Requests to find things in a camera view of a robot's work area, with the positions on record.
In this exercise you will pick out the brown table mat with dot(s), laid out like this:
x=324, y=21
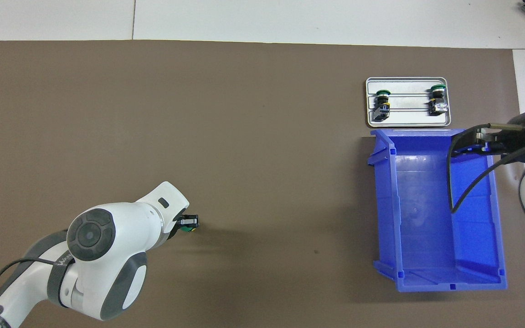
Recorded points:
x=267, y=159

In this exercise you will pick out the green push button switch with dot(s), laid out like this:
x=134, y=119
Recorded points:
x=383, y=105
x=185, y=230

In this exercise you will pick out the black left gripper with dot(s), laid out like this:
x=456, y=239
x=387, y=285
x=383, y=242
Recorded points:
x=177, y=227

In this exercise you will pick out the grey metal tray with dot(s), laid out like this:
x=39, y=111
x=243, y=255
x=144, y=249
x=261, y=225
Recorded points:
x=408, y=116

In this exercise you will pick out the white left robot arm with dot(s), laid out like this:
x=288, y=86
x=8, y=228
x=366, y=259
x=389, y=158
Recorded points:
x=107, y=246

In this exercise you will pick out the green push button patterned block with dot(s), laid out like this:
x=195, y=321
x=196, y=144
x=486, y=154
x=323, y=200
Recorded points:
x=438, y=102

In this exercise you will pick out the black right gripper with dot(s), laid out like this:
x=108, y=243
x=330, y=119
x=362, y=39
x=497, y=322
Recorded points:
x=501, y=141

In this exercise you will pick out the blue plastic storage bin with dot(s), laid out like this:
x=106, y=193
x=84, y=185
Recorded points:
x=422, y=218

